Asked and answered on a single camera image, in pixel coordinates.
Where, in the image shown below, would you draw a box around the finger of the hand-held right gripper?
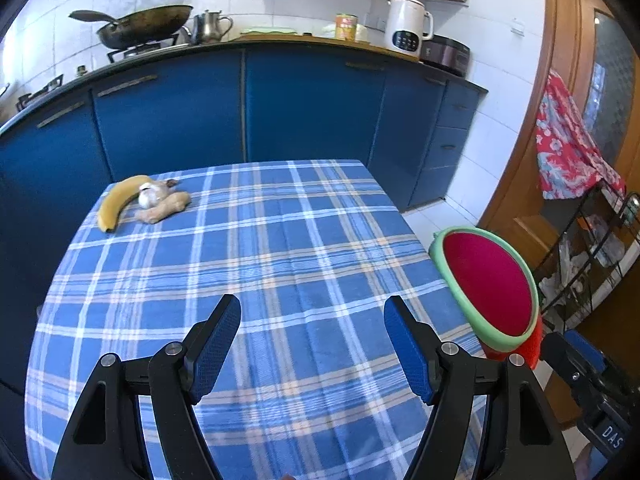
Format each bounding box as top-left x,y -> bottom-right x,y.
541,332 -> 598,401
565,330 -> 607,378

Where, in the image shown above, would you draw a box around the dark rice cooker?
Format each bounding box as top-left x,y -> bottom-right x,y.
421,35 -> 472,77

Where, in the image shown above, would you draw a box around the gas stove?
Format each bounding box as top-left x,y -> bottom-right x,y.
15,32 -> 181,111

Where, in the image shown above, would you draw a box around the white electric kettle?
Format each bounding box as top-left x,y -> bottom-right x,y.
384,0 -> 434,56

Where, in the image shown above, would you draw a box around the red floral cloth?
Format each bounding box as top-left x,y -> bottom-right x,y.
535,71 -> 627,201

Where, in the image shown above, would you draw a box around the garlic bulb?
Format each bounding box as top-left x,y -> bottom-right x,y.
137,178 -> 180,209

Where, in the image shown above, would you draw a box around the yellow banana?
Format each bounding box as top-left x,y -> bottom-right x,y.
96,175 -> 153,233

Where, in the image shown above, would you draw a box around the wooden door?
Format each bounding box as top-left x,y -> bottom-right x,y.
477,0 -> 640,311

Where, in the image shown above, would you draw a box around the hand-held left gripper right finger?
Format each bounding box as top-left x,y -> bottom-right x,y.
382,295 -> 576,480

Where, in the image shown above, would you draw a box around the yellow can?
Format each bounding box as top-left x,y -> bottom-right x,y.
335,13 -> 357,41

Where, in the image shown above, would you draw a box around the metal kettle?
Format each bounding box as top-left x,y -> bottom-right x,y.
191,10 -> 234,45

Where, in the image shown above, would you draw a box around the red bin with green rim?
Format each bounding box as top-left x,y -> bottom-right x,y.
427,226 -> 543,368

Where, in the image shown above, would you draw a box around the ginger root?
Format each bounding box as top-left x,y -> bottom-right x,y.
134,191 -> 191,224

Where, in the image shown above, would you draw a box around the black wok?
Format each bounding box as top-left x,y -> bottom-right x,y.
69,5 -> 194,51

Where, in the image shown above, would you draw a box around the black wire rack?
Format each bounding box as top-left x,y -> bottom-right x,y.
532,180 -> 640,331

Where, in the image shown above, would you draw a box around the blue plaid tablecloth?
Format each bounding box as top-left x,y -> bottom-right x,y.
25,159 -> 493,480

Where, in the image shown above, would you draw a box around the blue kitchen base cabinets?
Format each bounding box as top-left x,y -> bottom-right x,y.
0,40 -> 488,396

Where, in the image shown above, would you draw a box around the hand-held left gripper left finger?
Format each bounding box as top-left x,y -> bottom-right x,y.
51,294 -> 242,480

